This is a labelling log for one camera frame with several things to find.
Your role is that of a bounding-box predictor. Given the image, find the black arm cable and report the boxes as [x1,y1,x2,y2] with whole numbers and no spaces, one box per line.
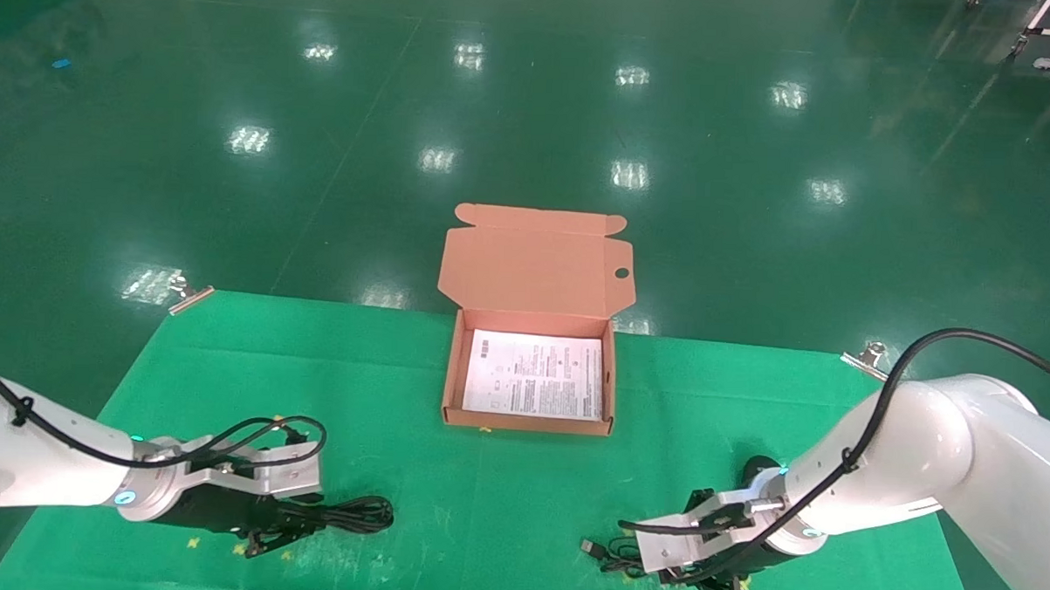
[618,316,1050,552]
[0,349,332,478]

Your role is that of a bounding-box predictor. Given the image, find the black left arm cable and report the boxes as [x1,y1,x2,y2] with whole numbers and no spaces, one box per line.
[0,349,332,478]

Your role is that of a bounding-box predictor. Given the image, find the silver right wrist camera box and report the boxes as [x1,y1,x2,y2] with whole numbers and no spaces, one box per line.
[636,490,788,579]

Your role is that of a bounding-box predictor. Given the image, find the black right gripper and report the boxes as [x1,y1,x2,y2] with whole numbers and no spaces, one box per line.
[658,488,800,590]

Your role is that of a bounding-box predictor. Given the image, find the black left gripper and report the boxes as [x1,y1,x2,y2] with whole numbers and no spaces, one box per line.
[145,481,329,561]

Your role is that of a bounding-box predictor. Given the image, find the black wired computer mouse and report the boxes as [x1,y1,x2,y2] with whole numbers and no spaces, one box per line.
[580,450,788,586]

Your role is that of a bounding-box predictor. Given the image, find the green table mat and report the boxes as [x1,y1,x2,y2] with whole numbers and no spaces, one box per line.
[0,283,988,590]

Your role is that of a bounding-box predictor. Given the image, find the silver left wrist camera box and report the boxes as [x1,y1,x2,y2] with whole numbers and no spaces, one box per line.
[188,436,325,503]

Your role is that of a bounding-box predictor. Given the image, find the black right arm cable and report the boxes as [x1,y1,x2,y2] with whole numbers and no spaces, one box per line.
[618,316,1050,552]

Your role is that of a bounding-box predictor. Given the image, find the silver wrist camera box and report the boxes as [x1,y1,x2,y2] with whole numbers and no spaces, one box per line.
[188,436,325,503]
[636,490,788,579]

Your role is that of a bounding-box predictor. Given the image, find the white printed instruction sheet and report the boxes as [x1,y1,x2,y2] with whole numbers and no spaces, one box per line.
[462,330,607,421]

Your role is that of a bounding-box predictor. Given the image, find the metal binder clip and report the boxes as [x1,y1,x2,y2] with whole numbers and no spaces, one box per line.
[839,340,893,383]
[168,276,216,319]

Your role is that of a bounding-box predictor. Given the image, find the black data cable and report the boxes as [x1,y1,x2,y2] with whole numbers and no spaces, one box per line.
[259,492,395,546]

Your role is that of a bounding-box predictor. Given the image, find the open orange cardboard box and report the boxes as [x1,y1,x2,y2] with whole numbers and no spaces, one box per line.
[433,202,638,437]

